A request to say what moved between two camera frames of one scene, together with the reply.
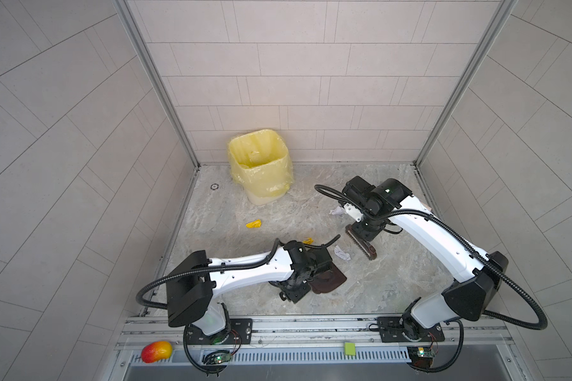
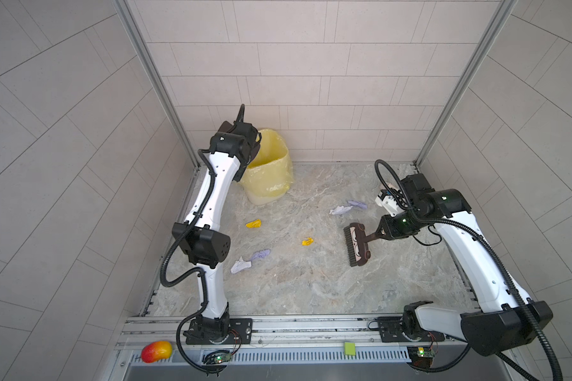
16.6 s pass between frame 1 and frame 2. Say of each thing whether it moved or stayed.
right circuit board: stayed
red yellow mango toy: stayed
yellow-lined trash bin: stayed
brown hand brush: moved
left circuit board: stayed
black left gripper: moved
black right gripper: moved
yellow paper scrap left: stayed
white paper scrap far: stayed
